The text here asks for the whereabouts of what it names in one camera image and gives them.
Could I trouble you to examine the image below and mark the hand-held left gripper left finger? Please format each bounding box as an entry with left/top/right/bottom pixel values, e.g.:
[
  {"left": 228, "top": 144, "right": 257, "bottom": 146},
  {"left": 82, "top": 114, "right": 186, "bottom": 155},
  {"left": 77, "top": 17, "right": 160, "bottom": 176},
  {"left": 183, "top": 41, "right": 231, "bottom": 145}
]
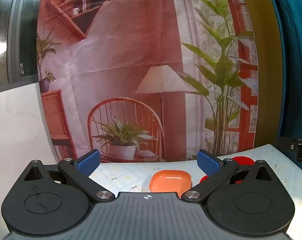
[{"left": 17, "top": 149, "right": 115, "bottom": 203}]

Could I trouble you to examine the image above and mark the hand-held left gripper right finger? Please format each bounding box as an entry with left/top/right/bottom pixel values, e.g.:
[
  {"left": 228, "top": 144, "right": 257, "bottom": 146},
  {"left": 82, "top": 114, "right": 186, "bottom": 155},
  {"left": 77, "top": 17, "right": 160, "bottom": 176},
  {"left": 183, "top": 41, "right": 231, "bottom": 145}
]
[{"left": 181, "top": 149, "right": 280, "bottom": 203}]

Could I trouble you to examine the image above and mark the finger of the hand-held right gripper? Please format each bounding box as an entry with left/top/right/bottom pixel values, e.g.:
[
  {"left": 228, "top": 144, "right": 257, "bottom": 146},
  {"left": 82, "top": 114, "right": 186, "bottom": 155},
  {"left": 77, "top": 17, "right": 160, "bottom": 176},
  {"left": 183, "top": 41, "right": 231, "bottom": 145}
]
[{"left": 277, "top": 136, "right": 297, "bottom": 152}]

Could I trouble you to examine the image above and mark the orange square plate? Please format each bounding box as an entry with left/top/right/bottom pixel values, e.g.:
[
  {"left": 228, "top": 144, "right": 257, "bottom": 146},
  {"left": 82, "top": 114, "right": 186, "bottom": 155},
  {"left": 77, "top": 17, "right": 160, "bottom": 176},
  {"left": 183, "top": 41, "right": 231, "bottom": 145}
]
[{"left": 149, "top": 170, "right": 193, "bottom": 193}]

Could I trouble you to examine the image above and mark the floral checked tablecloth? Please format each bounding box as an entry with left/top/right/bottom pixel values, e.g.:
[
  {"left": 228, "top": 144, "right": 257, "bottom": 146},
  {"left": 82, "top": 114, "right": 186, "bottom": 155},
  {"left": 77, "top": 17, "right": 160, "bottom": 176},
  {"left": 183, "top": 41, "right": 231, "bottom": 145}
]
[{"left": 53, "top": 144, "right": 302, "bottom": 240}]

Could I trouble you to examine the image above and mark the teal curtain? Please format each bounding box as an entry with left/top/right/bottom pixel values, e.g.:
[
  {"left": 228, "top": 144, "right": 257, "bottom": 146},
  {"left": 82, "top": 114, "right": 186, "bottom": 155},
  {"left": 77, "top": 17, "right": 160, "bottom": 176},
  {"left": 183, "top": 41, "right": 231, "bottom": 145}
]
[{"left": 264, "top": 0, "right": 302, "bottom": 178}]

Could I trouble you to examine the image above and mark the printed room backdrop cloth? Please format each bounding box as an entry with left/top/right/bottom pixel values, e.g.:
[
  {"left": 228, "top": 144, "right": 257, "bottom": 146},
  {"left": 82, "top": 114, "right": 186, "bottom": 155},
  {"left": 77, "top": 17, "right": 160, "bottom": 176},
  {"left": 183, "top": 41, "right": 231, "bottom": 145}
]
[{"left": 36, "top": 0, "right": 259, "bottom": 162}]

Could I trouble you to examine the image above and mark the dark window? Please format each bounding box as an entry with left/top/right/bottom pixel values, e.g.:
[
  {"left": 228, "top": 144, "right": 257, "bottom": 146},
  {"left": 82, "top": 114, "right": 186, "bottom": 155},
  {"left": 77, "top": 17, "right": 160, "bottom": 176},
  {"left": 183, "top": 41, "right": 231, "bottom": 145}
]
[{"left": 0, "top": 0, "right": 42, "bottom": 95}]

